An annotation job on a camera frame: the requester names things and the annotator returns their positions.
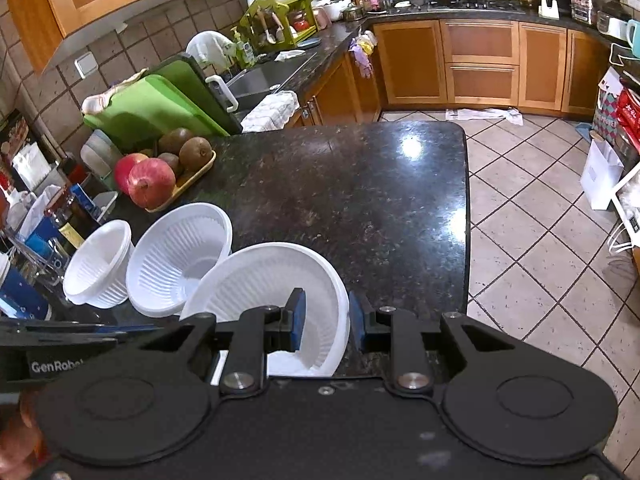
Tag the green dish soap bottle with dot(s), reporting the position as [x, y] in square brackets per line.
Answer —
[244, 50]

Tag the green dish rack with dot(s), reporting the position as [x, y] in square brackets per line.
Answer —
[280, 25]

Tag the red apples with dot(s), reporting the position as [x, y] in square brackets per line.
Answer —
[150, 183]

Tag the beige cloth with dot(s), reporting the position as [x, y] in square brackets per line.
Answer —
[110, 95]

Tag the teal mug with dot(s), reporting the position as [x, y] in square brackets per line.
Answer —
[634, 37]

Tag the purple yellow rubber gloves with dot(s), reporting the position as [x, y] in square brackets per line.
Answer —
[362, 52]

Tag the white stand holder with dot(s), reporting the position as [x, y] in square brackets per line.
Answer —
[549, 8]

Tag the grey plastic container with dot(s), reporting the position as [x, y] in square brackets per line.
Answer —
[100, 152]

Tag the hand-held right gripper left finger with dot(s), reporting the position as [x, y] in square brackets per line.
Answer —
[299, 320]

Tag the small white ribbed bowl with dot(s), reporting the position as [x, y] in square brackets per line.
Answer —
[97, 270]

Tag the light green cutting board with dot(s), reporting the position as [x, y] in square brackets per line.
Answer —
[150, 110]

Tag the dark red pomegranate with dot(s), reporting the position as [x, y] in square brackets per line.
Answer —
[122, 170]

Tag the medium white ribbed bowl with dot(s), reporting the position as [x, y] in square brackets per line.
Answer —
[175, 265]

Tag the gas stove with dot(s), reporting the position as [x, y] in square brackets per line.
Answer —
[460, 5]

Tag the blue tissue pack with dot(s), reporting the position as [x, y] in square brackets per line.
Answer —
[87, 200]

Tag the red gift bag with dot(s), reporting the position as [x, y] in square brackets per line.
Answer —
[620, 115]

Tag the red kitchen appliance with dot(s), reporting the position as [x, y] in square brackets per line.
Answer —
[582, 6]

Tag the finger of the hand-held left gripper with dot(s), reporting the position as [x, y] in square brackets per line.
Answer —
[75, 331]

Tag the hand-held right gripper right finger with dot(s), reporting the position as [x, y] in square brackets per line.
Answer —
[356, 321]

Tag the dark green cutting board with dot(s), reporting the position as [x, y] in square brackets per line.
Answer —
[190, 80]

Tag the steel sink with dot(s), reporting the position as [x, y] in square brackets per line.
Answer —
[265, 77]

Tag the clear glass cup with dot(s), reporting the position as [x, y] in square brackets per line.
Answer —
[42, 260]

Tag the white cloth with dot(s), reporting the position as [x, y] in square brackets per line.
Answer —
[210, 50]

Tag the white paper bag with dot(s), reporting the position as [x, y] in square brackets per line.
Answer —
[600, 175]

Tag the brown kiwi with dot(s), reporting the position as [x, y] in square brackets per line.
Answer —
[175, 139]
[170, 163]
[196, 152]

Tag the white checked dish towel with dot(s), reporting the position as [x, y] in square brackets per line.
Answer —
[270, 110]

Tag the wooden base cabinets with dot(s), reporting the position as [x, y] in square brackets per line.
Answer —
[480, 65]

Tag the white wall socket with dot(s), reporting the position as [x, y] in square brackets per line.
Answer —
[86, 65]

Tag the dark sauce jar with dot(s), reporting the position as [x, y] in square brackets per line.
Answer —
[67, 222]

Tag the large white ribbed bowl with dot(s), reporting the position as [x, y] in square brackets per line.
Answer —
[240, 280]

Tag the white window box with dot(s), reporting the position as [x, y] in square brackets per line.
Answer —
[630, 210]

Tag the white kettle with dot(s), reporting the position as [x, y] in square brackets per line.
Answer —
[618, 28]

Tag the small steel pot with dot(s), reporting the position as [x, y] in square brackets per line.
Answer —
[353, 13]

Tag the beige fruit tray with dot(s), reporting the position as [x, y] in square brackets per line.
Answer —
[194, 179]

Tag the blue paper cup white lid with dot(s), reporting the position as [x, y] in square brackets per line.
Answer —
[22, 295]

